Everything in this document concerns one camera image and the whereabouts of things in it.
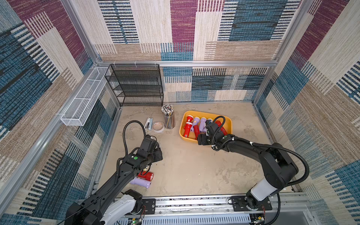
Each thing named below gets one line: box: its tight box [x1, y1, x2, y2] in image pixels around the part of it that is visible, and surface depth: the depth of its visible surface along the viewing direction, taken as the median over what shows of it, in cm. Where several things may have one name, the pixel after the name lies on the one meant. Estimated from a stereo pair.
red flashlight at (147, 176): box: [136, 171, 155, 182], surface depth 82 cm
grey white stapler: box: [143, 117, 154, 131], surface depth 107 cm
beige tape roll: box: [151, 120, 165, 134], surface depth 107 cm
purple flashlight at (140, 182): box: [130, 176, 152, 189], surface depth 81 cm
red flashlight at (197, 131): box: [193, 124, 200, 140], surface depth 100 cm
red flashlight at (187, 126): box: [183, 117, 194, 138], surface depth 101 cm
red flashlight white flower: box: [183, 114, 194, 129], surface depth 102 cm
